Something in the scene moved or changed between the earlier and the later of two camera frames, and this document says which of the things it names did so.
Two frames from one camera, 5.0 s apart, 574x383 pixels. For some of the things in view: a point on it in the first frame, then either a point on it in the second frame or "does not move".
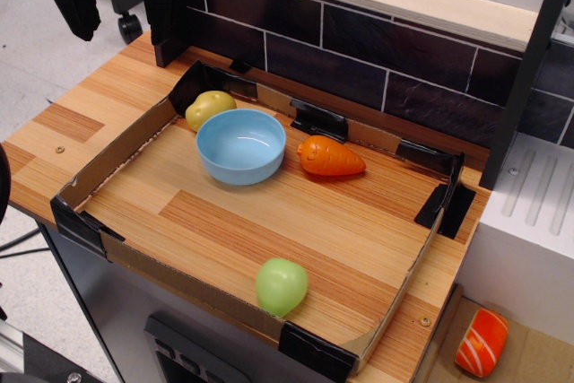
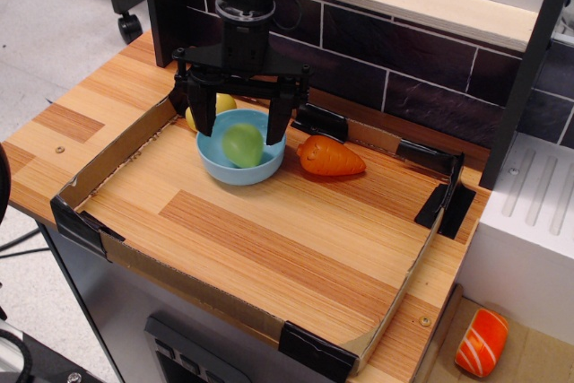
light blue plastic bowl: x=241 y=146 does not move
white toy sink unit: x=522 y=260 does not move
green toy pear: x=281 y=285 -> x=243 y=143
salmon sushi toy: x=482 y=343 does not move
